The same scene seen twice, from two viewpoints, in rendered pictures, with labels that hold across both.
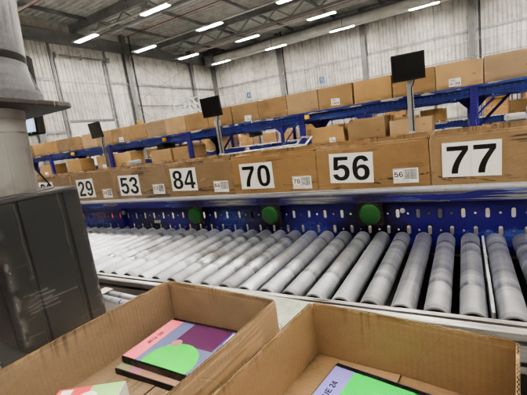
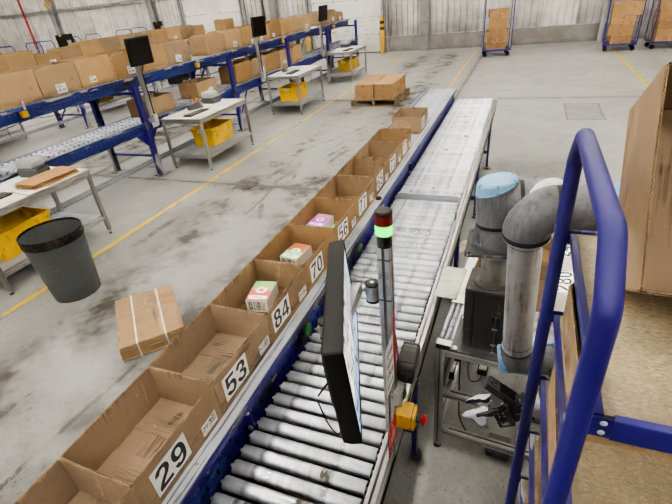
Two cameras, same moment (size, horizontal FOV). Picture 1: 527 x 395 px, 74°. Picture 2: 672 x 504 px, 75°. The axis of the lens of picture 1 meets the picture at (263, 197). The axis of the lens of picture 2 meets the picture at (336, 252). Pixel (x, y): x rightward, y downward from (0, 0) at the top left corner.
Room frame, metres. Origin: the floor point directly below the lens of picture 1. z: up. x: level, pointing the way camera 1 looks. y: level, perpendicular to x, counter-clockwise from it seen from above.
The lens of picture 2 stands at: (1.58, 1.96, 2.19)
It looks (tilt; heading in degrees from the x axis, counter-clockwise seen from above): 31 degrees down; 264
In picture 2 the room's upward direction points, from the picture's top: 6 degrees counter-clockwise
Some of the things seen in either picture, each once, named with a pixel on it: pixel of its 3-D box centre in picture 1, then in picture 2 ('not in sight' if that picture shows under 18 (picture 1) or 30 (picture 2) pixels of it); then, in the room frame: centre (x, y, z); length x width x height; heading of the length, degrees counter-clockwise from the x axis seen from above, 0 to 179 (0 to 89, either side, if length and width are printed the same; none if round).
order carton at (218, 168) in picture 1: (216, 174); (262, 297); (1.76, 0.22, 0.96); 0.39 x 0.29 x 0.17; 59
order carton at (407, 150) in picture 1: (377, 161); (324, 223); (1.36, -0.46, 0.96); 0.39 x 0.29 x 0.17; 59
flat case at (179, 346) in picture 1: (187, 347); not in sight; (0.58, 0.17, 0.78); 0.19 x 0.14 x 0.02; 58
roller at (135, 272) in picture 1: (179, 253); (363, 337); (1.31, 0.35, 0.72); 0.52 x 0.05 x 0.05; 149
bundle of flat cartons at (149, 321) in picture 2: not in sight; (149, 319); (2.80, -1.04, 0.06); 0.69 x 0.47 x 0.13; 107
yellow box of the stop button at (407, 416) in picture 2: not in sight; (410, 408); (1.25, 0.90, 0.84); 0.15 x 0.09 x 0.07; 59
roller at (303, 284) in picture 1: (322, 262); (393, 272); (1.02, -0.15, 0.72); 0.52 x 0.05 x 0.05; 149
